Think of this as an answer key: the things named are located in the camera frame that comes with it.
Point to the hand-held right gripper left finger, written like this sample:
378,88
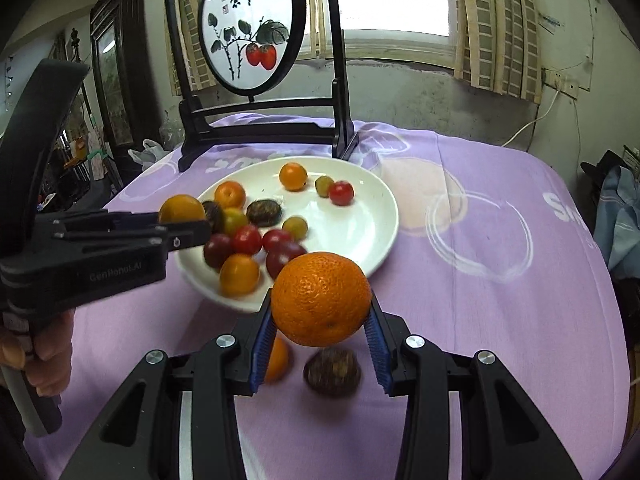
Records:
260,360

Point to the person's left hand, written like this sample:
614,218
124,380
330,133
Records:
52,355

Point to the speckled yellow pear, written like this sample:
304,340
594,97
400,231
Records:
324,185
295,228

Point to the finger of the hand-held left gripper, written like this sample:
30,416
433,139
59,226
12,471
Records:
192,236
130,219

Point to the white oval plate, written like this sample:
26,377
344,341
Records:
350,230

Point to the small orange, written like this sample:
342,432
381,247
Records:
230,195

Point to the blue clothing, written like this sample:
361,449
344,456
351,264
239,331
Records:
620,220

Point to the dark brown passion fruit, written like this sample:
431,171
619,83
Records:
264,213
332,372
216,215

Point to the red tomato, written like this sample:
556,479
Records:
246,240
275,239
341,193

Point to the black cloth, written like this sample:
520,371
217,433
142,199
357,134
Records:
600,165

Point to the white plastic bag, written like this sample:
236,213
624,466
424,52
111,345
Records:
150,152

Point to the orange tangerine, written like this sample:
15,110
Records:
321,299
293,176

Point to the dark red plum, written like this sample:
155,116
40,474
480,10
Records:
217,251
280,262

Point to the yellow-orange orange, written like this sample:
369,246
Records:
180,209
239,275
279,360
236,220

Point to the round painted screen on stand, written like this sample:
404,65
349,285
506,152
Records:
250,20

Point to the dark wooden cabinet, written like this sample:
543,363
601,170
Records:
120,85

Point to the checked beige curtain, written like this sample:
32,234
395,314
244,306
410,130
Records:
192,60
495,25

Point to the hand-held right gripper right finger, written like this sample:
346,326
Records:
377,355

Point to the purple printed tablecloth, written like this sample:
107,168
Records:
500,285

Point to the wall power socket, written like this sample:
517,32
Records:
562,84

